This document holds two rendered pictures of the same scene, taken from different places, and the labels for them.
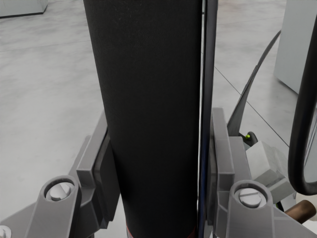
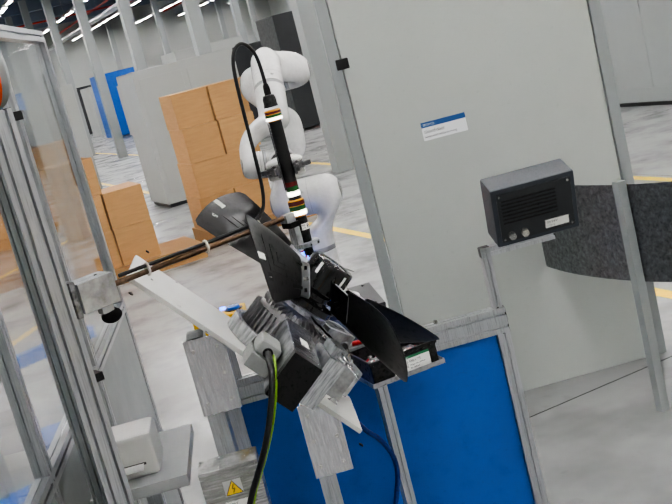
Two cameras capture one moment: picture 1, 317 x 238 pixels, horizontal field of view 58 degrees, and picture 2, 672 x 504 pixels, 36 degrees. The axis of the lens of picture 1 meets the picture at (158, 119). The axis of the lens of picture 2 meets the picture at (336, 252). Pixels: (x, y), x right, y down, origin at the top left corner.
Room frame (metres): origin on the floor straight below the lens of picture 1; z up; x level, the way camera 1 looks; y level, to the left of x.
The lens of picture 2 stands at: (2.73, -0.44, 1.78)
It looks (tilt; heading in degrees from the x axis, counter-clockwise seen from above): 12 degrees down; 169
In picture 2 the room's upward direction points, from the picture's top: 14 degrees counter-clockwise
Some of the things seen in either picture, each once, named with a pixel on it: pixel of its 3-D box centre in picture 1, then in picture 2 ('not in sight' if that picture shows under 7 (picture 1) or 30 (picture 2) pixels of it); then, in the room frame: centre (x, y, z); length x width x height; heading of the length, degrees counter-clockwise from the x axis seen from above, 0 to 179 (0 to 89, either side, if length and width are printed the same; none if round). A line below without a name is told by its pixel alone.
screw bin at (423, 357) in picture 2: not in sight; (393, 357); (-0.09, 0.19, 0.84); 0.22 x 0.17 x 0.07; 99
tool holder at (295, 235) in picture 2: not in sight; (299, 228); (0.09, -0.01, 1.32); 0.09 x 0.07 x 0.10; 117
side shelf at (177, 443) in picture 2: not in sight; (145, 464); (0.13, -0.56, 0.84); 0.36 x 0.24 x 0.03; 172
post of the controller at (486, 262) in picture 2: not in sight; (490, 277); (-0.20, 0.57, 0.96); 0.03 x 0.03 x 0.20; 82
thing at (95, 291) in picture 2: not in sight; (89, 293); (0.37, -0.55, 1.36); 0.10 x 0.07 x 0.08; 117
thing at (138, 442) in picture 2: not in sight; (123, 454); (0.20, -0.60, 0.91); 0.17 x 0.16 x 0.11; 82
